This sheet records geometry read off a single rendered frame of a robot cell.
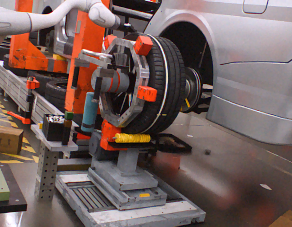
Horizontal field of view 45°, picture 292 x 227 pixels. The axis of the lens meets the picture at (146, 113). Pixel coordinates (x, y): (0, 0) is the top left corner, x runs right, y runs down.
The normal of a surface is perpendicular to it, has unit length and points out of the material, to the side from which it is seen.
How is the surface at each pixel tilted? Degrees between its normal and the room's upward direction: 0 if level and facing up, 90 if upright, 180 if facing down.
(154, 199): 90
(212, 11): 90
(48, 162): 90
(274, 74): 90
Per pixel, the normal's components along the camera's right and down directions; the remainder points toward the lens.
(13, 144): 0.08, 0.22
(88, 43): 0.53, 0.28
